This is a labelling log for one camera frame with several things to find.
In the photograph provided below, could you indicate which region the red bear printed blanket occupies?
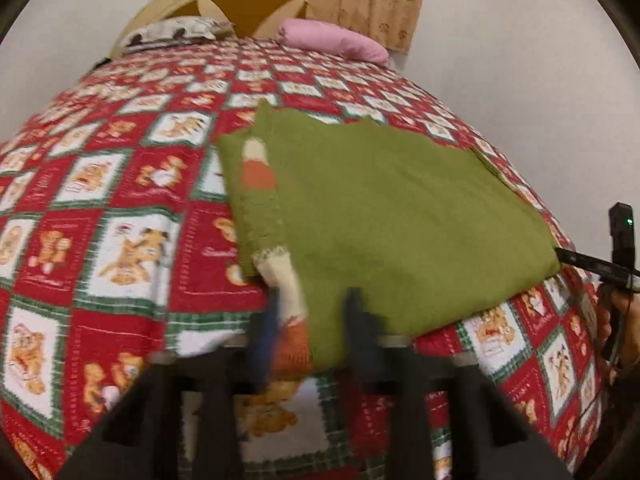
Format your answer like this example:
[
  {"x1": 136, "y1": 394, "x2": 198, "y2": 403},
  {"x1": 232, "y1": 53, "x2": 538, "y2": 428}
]
[{"x1": 0, "y1": 37, "x2": 618, "y2": 480}]

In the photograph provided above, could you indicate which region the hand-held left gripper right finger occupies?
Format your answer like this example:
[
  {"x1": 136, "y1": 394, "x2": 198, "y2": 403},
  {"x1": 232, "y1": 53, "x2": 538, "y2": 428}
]
[{"x1": 344, "y1": 287, "x2": 576, "y2": 480}]

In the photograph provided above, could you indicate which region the pink pillow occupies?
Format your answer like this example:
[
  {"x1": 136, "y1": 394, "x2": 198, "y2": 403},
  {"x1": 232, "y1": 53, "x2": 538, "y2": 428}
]
[{"x1": 276, "y1": 18, "x2": 390, "y2": 65}]

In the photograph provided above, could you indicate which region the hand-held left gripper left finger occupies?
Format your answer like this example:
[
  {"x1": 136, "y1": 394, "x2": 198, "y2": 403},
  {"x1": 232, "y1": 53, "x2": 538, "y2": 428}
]
[{"x1": 57, "y1": 285, "x2": 283, "y2": 480}]

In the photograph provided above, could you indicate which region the beige floral curtain panel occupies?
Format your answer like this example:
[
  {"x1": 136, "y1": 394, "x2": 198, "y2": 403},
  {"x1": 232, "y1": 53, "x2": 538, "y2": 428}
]
[{"x1": 306, "y1": 0, "x2": 432, "y2": 57}]

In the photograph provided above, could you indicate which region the person's right hand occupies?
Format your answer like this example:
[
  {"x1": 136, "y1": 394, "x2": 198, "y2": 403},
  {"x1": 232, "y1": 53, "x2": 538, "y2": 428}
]
[{"x1": 596, "y1": 290, "x2": 640, "y2": 373}]

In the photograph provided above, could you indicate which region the green orange striped knit sweater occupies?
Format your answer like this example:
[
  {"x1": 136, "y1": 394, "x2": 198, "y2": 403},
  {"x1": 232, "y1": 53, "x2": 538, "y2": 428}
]
[{"x1": 217, "y1": 100, "x2": 562, "y2": 377}]

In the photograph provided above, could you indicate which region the white patterned pillow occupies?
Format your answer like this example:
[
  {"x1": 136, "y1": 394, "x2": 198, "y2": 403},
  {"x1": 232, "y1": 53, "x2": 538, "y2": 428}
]
[{"x1": 120, "y1": 16, "x2": 235, "y2": 49}]

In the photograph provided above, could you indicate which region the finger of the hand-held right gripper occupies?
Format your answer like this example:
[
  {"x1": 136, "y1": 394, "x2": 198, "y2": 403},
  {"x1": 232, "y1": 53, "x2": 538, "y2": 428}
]
[{"x1": 555, "y1": 247, "x2": 640, "y2": 287}]

